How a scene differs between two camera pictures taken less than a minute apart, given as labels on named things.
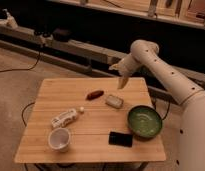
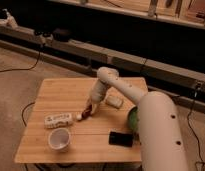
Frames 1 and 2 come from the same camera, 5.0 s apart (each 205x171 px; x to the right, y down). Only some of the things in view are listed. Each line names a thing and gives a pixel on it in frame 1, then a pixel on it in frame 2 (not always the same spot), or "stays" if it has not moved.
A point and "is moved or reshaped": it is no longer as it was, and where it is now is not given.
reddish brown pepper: (94, 95) is moved or reshaped
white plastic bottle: (65, 117) is moved or reshaped
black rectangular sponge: (120, 139) stays
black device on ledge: (62, 35) stays
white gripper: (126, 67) → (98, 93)
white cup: (59, 139) stays
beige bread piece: (114, 101) stays
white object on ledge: (10, 19) stays
